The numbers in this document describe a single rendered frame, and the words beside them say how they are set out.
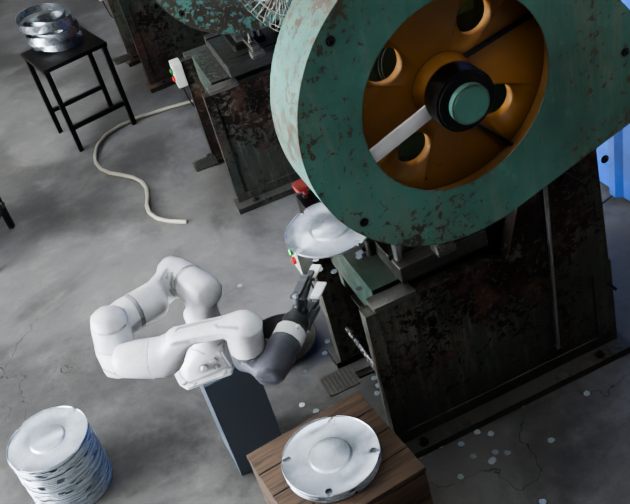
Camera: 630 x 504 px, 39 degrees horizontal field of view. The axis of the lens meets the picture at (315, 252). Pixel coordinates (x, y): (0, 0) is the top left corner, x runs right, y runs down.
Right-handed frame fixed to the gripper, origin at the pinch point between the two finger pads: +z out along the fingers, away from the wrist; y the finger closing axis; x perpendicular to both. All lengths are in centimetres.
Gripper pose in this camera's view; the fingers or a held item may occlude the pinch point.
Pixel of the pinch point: (316, 280)
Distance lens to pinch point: 256.6
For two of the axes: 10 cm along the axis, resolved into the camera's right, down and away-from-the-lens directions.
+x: -9.2, -0.3, 4.0
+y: -2.4, -7.7, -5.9
